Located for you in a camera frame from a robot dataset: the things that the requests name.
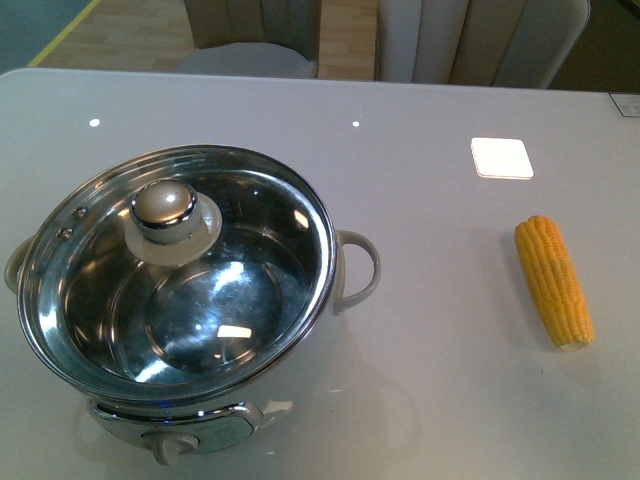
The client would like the glass pot lid with knob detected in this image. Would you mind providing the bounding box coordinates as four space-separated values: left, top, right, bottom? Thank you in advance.
17 145 337 404

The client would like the white electric cooking pot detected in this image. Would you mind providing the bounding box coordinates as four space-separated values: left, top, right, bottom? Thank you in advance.
3 144 382 467

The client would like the table label sticker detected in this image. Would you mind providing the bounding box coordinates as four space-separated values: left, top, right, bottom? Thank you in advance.
609 93 640 118

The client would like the yellow corn cob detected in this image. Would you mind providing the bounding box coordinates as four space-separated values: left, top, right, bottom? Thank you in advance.
514 215 595 351

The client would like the left beige upholstered chair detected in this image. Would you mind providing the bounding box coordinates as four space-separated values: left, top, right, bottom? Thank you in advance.
176 0 321 79

